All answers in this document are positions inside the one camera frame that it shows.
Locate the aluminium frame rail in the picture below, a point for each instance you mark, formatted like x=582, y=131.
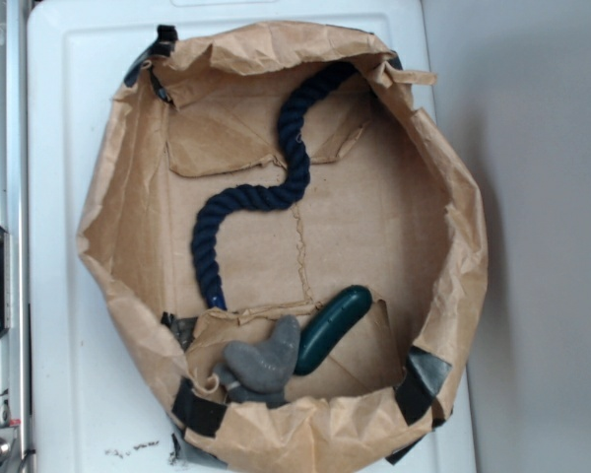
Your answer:
x=17, y=453

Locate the dark green oblong case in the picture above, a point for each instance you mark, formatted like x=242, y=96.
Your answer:
x=329, y=325

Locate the grey plush toy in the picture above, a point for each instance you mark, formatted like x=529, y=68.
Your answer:
x=260, y=372

